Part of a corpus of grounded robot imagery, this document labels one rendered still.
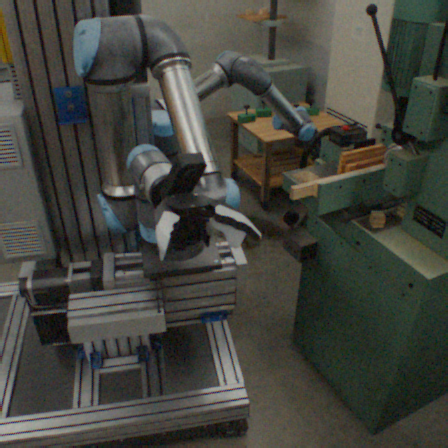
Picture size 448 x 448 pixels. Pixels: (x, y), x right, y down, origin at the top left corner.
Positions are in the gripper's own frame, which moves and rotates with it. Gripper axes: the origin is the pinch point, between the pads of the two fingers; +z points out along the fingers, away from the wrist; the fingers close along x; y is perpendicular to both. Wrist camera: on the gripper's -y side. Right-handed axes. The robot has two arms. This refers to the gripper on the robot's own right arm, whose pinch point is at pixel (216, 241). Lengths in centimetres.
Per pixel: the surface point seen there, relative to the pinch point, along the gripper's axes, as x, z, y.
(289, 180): -62, -66, 27
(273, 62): -181, -271, 26
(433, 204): -85, -26, 18
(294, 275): -113, -109, 110
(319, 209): -63, -49, 29
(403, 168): -75, -32, 8
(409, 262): -77, -21, 34
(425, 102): -73, -31, -11
